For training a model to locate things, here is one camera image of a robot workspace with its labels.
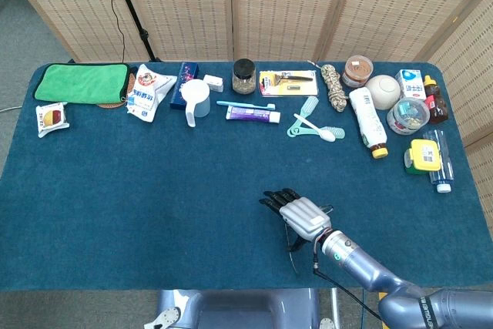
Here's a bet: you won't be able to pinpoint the clear plastic water bottle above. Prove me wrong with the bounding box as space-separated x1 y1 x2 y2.
422 129 454 194

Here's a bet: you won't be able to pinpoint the white plastic spoon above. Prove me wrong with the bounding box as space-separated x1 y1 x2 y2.
293 112 337 143

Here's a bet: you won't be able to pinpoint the light blue toothbrush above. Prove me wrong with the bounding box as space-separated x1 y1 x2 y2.
216 99 277 110

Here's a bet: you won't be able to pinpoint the clear tub brown contents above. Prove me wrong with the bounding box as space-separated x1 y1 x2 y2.
340 55 374 89

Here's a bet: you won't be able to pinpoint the light blue white handled cup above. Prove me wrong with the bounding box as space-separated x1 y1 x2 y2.
179 78 212 128

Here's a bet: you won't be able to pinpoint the thin black hanging cable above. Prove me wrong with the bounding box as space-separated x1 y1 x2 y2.
95 0 126 62

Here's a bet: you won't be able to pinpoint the dark blue carton box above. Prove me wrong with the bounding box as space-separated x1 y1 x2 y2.
169 61 200 110

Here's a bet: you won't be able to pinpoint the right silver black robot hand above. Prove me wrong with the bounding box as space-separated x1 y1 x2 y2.
258 187 333 253

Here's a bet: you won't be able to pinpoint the clear round tub of clips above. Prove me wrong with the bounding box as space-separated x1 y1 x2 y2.
386 96 431 136

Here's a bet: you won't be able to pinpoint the beige round bowl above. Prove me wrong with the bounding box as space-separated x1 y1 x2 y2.
365 74 402 111

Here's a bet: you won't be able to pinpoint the purple white toothpaste tube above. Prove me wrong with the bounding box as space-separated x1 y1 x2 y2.
225 105 282 124

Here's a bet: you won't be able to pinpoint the brown woven rattan coaster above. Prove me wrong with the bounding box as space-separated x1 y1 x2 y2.
96 72 139 109

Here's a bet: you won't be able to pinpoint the beige patterned rope bundle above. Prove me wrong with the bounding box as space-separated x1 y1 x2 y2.
307 59 348 113

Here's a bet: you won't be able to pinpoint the amber honey squeeze bottle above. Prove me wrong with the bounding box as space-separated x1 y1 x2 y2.
422 74 450 125

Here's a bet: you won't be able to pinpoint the white metal table leg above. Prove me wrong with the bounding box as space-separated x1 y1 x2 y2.
330 287 342 329

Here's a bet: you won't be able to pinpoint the yellow lid green box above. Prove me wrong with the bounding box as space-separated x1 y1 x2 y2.
403 138 442 175

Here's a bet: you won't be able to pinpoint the white bag blue print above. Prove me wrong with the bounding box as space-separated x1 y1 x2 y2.
126 63 178 124

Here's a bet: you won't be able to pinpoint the teal plastic comb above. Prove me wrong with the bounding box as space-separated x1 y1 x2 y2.
286 96 320 138

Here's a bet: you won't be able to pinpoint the black wire-rim eyeglasses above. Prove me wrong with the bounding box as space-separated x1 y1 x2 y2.
283 203 334 277

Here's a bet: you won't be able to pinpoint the blue felt table mat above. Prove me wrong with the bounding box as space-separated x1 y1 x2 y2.
0 61 493 292

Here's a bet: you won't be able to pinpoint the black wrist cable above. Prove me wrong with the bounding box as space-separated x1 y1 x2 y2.
312 243 382 322

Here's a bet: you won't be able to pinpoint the small white box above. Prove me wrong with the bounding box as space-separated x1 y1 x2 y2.
203 73 225 93

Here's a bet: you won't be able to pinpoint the green microfibre towel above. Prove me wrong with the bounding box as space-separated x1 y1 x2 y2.
32 62 131 106

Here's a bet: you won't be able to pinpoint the white blue medicine box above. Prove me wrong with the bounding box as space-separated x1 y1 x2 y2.
395 69 428 101

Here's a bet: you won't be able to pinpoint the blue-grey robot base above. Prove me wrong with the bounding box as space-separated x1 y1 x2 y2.
144 287 336 329

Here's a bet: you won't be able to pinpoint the teal plastic brush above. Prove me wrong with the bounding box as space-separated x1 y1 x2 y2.
290 123 347 140

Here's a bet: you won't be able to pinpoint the black stand pole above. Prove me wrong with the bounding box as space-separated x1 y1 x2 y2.
106 0 158 62

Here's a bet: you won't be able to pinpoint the white bottle yellow cap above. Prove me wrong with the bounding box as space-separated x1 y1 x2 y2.
348 86 390 159

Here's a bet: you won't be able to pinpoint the glass jar black lid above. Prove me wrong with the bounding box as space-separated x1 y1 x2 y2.
231 58 257 95

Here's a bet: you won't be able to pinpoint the white snack packet red yellow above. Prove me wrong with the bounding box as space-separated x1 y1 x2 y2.
35 101 71 139

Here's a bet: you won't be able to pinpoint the razor on yellow card pack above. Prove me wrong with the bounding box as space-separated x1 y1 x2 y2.
258 69 320 98

